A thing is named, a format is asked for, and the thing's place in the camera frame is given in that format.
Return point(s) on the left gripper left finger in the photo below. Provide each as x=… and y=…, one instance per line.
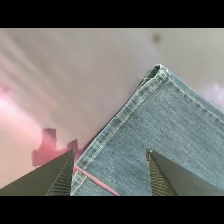
x=50, y=180

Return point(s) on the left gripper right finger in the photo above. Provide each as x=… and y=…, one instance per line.
x=176, y=181

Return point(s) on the blue jeans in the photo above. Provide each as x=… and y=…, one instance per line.
x=173, y=126

